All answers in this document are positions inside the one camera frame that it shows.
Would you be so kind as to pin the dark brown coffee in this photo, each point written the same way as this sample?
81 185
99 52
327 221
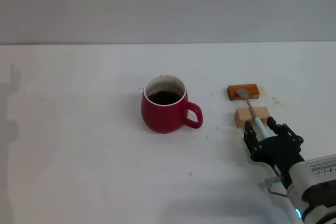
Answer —
164 98

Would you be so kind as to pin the red ceramic mug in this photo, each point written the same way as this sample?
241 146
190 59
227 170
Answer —
160 116

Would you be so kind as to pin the light wooden block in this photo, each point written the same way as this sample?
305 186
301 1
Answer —
244 117

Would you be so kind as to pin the dark orange wooden block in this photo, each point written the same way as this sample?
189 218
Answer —
242 92

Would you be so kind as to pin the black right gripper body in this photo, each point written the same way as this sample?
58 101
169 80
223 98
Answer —
279 150

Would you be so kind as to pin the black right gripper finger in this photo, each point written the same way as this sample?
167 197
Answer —
251 137
284 130

